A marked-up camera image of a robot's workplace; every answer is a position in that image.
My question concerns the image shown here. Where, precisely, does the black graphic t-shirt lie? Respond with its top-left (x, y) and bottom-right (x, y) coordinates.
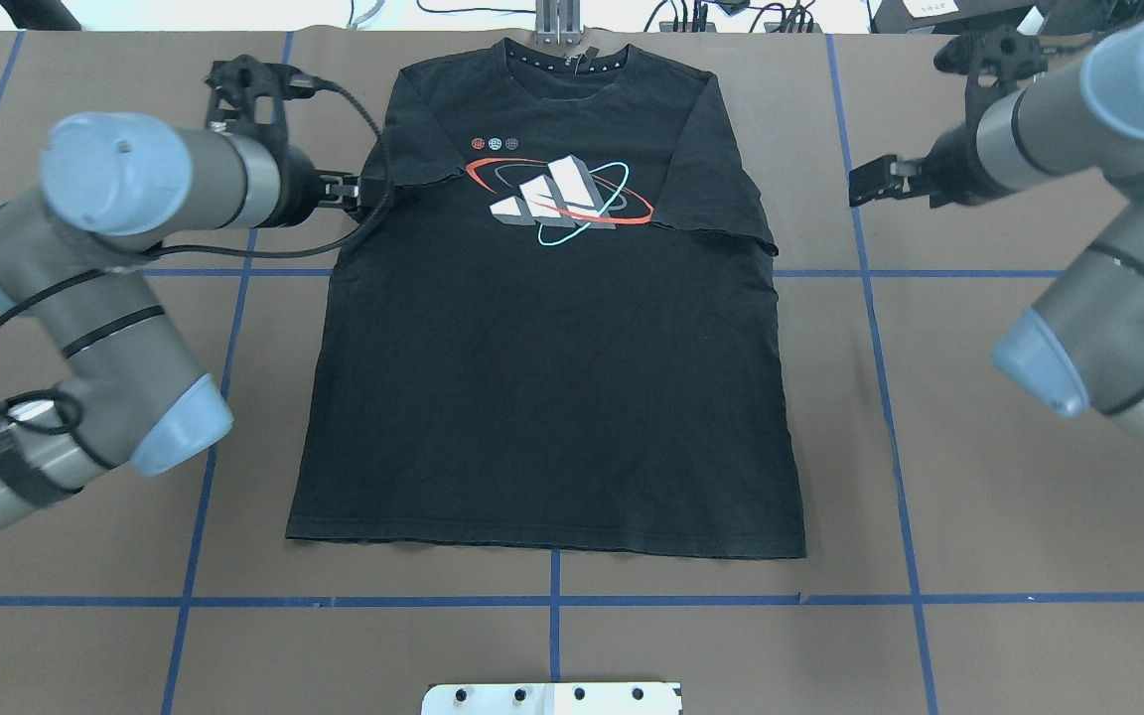
top-left (283, 38), bottom-right (807, 561)

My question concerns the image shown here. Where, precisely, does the aluminium frame post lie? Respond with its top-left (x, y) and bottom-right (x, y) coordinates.
top-left (534, 0), bottom-right (583, 47)

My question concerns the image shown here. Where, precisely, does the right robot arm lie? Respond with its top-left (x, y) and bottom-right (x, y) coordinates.
top-left (847, 18), bottom-right (1144, 445)

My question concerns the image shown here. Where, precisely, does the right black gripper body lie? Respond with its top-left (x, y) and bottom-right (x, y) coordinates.
top-left (893, 126), bottom-right (990, 209)

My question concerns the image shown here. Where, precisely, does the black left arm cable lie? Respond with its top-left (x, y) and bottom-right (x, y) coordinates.
top-left (0, 74), bottom-right (392, 438)

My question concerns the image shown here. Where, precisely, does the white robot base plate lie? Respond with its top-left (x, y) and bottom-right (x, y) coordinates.
top-left (419, 680), bottom-right (684, 714)

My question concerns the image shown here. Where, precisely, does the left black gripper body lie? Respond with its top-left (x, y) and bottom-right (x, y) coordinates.
top-left (280, 166), bottom-right (366, 223)

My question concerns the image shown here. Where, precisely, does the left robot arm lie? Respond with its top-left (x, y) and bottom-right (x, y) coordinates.
top-left (0, 112), bottom-right (362, 530)

